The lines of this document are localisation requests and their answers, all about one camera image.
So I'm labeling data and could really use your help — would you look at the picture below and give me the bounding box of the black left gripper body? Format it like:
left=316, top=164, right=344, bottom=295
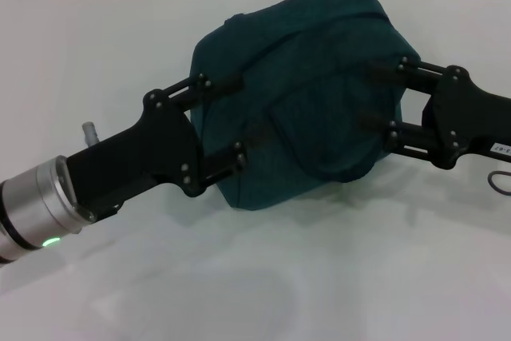
left=65, top=89, right=205, bottom=222

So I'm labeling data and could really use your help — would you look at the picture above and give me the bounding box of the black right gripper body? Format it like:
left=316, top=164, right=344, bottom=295
left=421, top=64, right=511, bottom=169

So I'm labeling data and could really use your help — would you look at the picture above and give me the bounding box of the dark teal insulated lunch bag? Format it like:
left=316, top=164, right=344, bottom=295
left=189, top=0, right=423, bottom=212

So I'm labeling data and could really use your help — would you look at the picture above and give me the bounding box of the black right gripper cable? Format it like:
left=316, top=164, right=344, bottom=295
left=489, top=171, right=511, bottom=198

